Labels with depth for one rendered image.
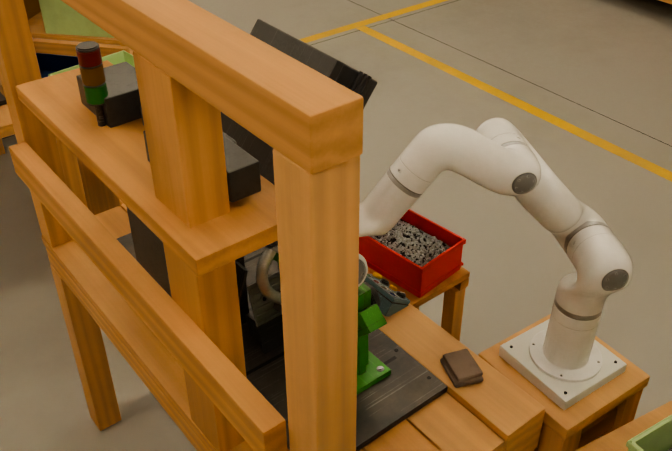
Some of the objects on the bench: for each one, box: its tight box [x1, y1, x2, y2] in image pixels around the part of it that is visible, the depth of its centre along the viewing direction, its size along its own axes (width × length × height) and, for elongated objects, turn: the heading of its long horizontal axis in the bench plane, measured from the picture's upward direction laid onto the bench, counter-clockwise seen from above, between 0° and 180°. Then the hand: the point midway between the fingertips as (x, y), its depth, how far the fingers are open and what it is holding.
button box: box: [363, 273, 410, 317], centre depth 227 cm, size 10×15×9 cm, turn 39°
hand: (275, 244), depth 198 cm, fingers closed on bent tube, 3 cm apart
